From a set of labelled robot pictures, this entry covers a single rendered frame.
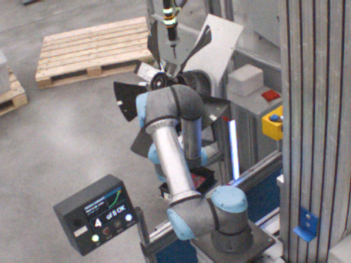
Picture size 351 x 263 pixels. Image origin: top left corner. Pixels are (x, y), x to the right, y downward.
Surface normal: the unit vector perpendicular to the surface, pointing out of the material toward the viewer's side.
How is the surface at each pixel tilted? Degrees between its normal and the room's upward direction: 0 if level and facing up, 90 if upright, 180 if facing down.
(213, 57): 50
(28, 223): 0
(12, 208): 0
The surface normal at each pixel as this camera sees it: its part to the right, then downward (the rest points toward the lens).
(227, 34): -0.67, -0.18
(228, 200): 0.00, -0.84
